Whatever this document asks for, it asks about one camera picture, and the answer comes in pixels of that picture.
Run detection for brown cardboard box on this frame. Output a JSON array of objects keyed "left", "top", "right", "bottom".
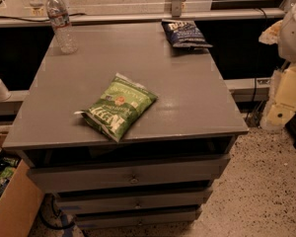
[{"left": 0, "top": 132, "right": 45, "bottom": 237}]

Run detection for grey drawer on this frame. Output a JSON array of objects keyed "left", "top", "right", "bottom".
[
  {"left": 56, "top": 187, "right": 212, "bottom": 214},
  {"left": 76, "top": 205, "right": 201, "bottom": 229},
  {"left": 28, "top": 154, "right": 230, "bottom": 193}
]

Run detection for green packets in box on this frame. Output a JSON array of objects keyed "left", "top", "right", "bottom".
[{"left": 0, "top": 156, "right": 20, "bottom": 197}]

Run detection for bottom grey drawer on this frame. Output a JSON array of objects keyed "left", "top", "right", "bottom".
[{"left": 76, "top": 205, "right": 201, "bottom": 229}]

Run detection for clear plastic water bottle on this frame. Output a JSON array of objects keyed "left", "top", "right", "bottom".
[{"left": 46, "top": 0, "right": 78, "bottom": 54}]

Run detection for black cable on floor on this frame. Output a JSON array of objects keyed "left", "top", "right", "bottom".
[{"left": 37, "top": 196, "right": 77, "bottom": 231}]

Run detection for middle grey drawer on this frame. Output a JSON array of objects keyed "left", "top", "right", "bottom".
[{"left": 56, "top": 187, "right": 212, "bottom": 214}]

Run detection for grey drawer cabinet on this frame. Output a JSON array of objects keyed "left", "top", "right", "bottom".
[{"left": 4, "top": 23, "right": 248, "bottom": 229}]

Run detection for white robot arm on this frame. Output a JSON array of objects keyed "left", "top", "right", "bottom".
[{"left": 259, "top": 3, "right": 296, "bottom": 131}]

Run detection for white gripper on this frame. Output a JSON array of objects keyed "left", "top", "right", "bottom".
[{"left": 259, "top": 20, "right": 296, "bottom": 130}]

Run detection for green jalapeno chip bag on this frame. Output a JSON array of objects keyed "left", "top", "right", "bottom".
[{"left": 75, "top": 73, "right": 158, "bottom": 142}]

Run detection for top grey drawer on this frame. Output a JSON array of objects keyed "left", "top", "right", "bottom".
[{"left": 28, "top": 154, "right": 230, "bottom": 193}]

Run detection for dark blue chip bag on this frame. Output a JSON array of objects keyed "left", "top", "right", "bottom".
[{"left": 161, "top": 21, "right": 211, "bottom": 48}]

